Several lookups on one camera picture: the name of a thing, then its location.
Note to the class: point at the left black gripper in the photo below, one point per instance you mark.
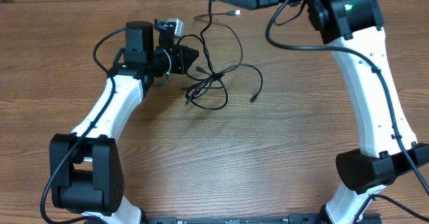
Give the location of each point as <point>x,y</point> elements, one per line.
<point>181,62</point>

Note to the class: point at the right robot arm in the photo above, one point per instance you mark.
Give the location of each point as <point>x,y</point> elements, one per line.
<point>353,31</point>

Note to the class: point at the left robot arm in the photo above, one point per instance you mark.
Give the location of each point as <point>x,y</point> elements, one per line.
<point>85,170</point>

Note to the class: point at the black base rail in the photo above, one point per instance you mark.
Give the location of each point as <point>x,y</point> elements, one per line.
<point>290,219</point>

